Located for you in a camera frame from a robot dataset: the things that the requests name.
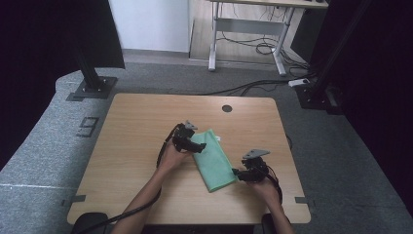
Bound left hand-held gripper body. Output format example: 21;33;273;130
170;120;199;154

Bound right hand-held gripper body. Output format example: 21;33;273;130
241;148;272;183

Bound green cloth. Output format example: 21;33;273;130
189;128;240;193

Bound person's right hand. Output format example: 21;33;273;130
249;176;282;207

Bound person's left hand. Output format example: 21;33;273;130
156;141;193;176

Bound black chair armrest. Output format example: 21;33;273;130
70;212;110;234
260;213;278;234

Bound dark floor tape strip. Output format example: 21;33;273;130
294;195;317;210

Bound white power strip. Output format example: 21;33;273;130
287;77;312;88

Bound black metal stand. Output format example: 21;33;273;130
66;42;119;102
295;0;374;115

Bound dark box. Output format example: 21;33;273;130
289;8;322;63

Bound black curtain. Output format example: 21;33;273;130
308;0;413;217
0;0;126;171

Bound right hand-held gripper black cable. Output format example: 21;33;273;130
264;165;284;206

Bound black floor cable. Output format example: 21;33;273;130
200;78;293;98

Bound white metal desk frame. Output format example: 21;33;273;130
207;0;329;77

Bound coiled black cables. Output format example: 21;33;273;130
216;33;310;72

